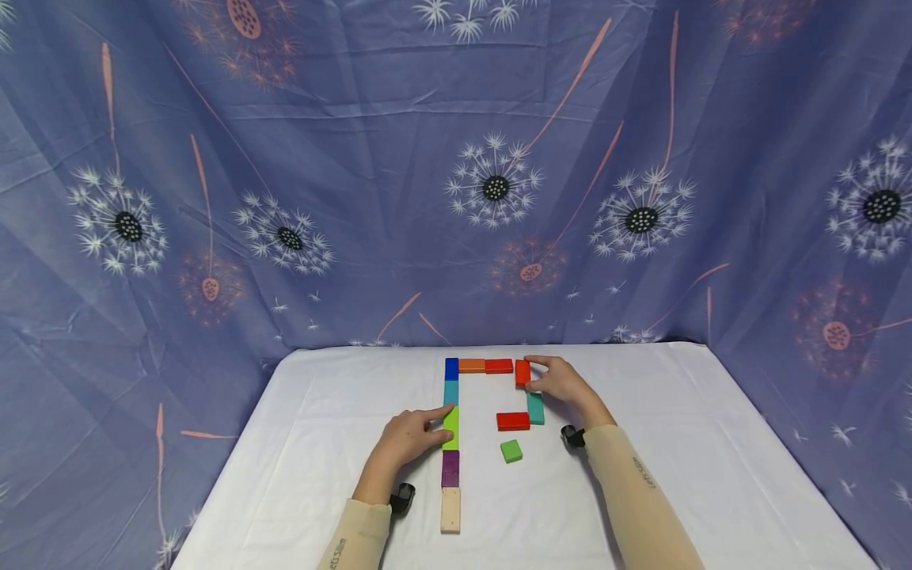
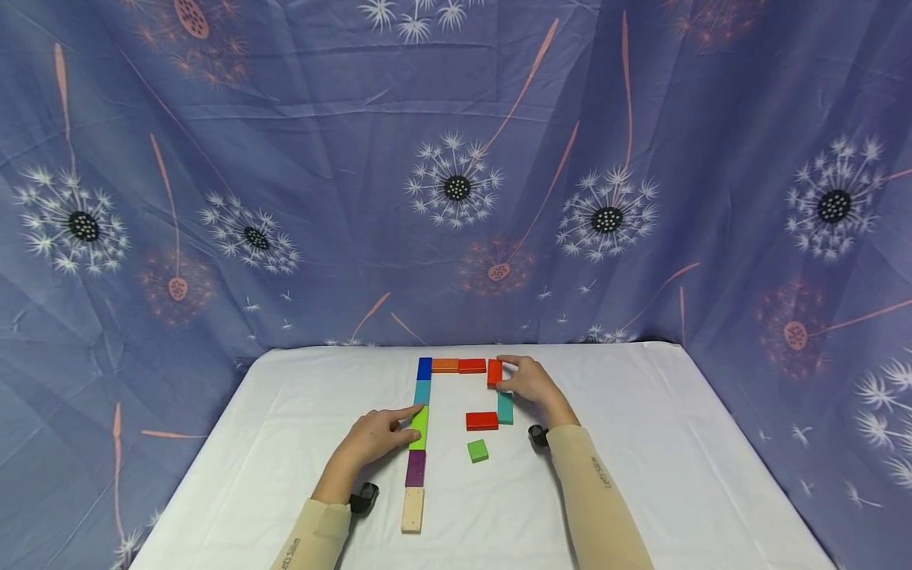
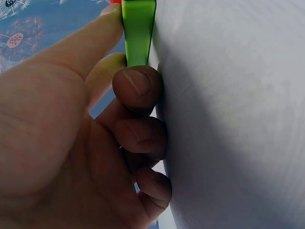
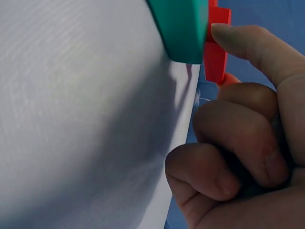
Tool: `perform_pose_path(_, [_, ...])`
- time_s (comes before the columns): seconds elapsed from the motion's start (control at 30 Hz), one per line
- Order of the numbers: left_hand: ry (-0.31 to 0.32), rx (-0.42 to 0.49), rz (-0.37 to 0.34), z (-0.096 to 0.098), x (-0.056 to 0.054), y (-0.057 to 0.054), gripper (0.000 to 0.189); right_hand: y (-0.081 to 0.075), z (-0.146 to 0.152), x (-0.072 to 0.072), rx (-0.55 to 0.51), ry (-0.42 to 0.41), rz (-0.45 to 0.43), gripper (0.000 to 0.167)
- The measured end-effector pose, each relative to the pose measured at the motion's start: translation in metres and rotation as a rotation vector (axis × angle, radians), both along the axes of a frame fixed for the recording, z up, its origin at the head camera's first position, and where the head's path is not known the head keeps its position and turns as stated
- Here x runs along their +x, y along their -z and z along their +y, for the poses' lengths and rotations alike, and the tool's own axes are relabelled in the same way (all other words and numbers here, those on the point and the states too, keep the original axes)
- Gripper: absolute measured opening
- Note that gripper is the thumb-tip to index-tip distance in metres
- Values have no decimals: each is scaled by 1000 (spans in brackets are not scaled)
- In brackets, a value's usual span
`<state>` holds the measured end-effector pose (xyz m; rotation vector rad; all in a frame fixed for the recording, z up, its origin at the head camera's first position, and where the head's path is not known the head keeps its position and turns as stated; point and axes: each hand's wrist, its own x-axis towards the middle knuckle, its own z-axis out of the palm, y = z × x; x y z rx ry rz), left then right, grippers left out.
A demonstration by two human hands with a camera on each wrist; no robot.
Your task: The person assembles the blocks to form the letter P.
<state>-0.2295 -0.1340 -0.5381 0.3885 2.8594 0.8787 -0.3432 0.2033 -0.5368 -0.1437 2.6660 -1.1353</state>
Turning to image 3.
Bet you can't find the person's left hand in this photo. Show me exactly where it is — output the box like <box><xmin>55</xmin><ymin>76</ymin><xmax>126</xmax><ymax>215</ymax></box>
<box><xmin>0</xmin><ymin>2</ymin><xmax>173</xmax><ymax>229</ymax></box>

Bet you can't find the green plastic piece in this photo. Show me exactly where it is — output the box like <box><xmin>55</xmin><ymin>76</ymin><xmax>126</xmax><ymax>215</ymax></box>
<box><xmin>121</xmin><ymin>0</ymin><xmax>157</xmax><ymax>69</ymax></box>

